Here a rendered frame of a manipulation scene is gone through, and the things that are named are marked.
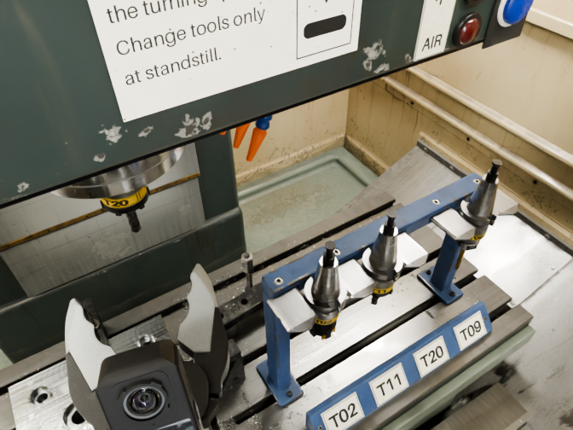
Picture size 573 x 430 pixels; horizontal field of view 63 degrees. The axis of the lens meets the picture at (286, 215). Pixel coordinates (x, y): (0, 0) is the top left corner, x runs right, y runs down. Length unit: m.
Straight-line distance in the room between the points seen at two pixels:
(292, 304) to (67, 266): 0.66
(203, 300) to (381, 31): 0.24
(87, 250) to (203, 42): 0.97
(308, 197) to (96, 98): 1.58
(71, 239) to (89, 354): 0.78
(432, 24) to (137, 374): 0.29
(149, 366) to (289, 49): 0.20
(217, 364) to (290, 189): 1.51
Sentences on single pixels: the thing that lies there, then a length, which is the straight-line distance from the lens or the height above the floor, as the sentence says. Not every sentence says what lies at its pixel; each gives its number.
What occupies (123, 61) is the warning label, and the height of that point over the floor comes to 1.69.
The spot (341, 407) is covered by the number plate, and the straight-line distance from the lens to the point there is 0.93.
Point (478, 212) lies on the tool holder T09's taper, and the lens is 0.87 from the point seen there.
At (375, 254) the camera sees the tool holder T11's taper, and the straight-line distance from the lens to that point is 0.73.
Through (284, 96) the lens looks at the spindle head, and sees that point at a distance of 0.31.
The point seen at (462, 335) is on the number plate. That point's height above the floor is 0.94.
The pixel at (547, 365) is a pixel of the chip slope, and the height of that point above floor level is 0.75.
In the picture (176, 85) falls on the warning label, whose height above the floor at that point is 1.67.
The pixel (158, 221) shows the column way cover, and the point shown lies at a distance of 1.20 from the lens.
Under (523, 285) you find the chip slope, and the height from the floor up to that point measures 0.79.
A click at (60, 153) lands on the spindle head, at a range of 0.27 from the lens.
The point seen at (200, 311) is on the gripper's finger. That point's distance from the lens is 0.39.
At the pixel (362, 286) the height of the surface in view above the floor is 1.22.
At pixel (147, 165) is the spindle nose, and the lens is 0.45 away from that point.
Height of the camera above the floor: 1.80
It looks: 44 degrees down
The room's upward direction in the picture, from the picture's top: 1 degrees counter-clockwise
